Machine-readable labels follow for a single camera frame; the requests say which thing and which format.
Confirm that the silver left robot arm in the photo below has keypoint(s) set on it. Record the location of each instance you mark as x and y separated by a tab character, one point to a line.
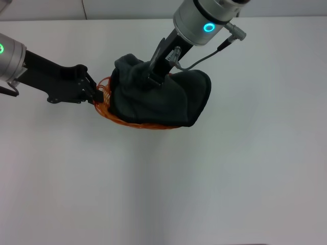
10	61

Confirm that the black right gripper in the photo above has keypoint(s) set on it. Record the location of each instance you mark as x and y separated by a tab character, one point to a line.
163	66

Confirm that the dark grey towel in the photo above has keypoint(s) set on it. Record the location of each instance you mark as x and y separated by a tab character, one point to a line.
158	104

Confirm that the orange woven plastic basket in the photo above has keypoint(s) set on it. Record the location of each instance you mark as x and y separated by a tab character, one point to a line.
132	125

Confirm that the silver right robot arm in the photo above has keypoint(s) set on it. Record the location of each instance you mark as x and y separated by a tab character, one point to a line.
199	20

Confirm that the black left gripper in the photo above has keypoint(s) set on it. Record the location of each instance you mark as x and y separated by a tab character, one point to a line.
56	81

